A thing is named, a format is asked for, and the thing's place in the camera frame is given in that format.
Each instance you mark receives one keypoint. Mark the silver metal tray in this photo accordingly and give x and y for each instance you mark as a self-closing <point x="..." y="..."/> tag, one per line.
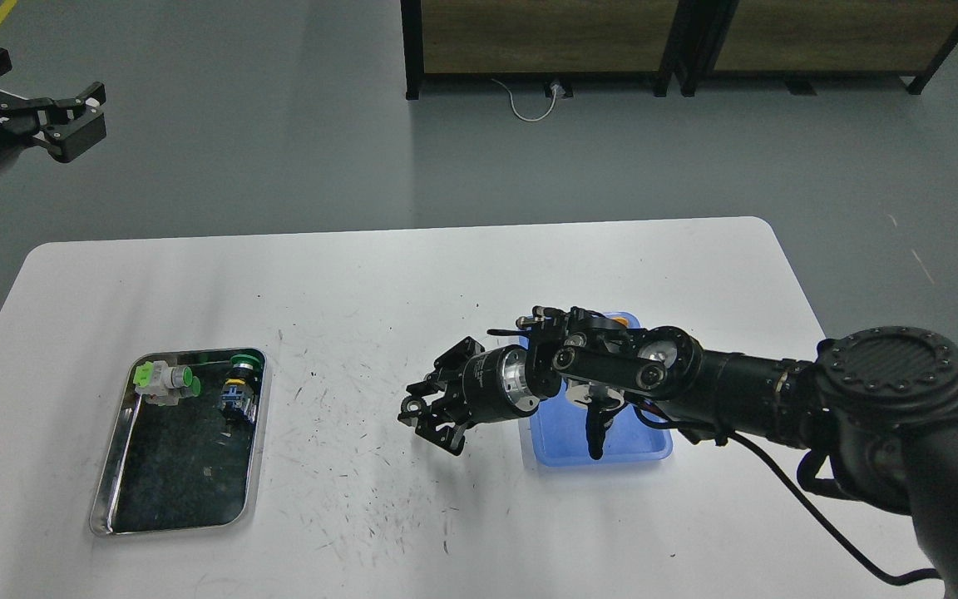
<point x="179" y="468"/>

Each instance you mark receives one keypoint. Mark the green black push button switch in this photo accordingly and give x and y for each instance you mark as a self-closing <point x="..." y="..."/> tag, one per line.
<point x="239" y="396"/>

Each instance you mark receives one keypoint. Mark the green white push button switch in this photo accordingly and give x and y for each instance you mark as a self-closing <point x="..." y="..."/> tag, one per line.
<point x="161" y="384"/>

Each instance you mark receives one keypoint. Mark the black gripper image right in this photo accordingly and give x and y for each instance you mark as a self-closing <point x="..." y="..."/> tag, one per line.
<point x="482" y="387"/>

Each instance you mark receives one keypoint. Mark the black framed wooden cabinet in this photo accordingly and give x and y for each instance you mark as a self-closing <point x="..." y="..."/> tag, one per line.
<point x="547" y="41"/>
<point x="799" y="42"/>

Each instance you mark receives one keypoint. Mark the black framed wooden cabinet right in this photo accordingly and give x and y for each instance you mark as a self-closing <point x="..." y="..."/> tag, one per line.
<point x="799" y="42"/>

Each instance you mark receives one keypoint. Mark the black framed wooden cabinet left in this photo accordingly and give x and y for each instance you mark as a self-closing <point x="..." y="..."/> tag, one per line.
<point x="547" y="41"/>

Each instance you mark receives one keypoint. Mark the blue plastic tray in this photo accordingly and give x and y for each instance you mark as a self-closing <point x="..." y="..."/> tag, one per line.
<point x="557" y="433"/>

